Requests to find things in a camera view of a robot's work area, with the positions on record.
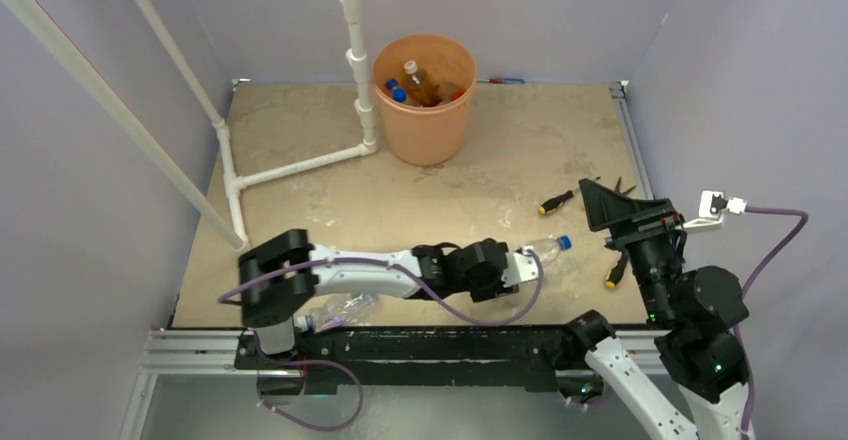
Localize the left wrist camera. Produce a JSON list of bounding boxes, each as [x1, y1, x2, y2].
[[501, 247, 541, 288]]

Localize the crushed clear bottle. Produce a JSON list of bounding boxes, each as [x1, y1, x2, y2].
[[294, 293, 380, 333]]

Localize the yellow handled pliers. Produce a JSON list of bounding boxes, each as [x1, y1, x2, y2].
[[614, 176, 637, 197]]

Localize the purple cable loop front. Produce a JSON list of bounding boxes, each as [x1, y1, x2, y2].
[[256, 356, 367, 432]]

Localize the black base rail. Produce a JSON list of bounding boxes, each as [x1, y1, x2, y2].
[[234, 325, 594, 395]]

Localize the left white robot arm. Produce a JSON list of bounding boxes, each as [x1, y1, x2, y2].
[[221, 229, 519, 369]]

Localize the black yellow screwdriver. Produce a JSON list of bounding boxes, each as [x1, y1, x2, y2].
[[604, 251, 629, 289], [538, 190, 575, 215]]

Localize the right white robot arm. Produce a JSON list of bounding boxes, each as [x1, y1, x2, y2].
[[561, 178, 755, 439]]

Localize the white PVC pipe frame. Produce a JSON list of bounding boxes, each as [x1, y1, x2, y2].
[[1, 0, 377, 252]]

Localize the small red cap bottle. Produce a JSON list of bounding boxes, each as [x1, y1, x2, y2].
[[435, 81, 465, 104]]

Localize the yellow tea bottle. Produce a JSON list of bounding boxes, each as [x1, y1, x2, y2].
[[403, 60, 441, 107]]

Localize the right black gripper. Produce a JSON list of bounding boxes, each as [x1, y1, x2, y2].
[[579, 174, 684, 320]]

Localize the metal side rail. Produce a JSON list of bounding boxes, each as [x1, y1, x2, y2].
[[608, 81, 655, 199]]

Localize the orange plastic bin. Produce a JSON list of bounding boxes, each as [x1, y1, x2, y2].
[[372, 33, 478, 166]]

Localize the small blue label bottle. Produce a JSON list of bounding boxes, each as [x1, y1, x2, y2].
[[522, 235, 572, 280]]

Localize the blue label water bottle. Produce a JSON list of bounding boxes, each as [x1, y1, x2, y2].
[[391, 87, 420, 107]]

